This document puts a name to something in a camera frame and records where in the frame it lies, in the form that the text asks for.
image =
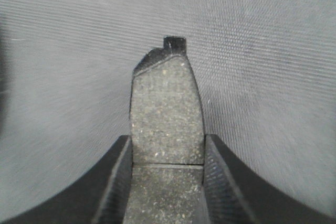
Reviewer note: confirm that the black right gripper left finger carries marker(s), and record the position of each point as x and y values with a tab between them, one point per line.
99	196

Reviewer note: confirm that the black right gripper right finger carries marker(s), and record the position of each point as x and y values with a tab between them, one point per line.
236	194

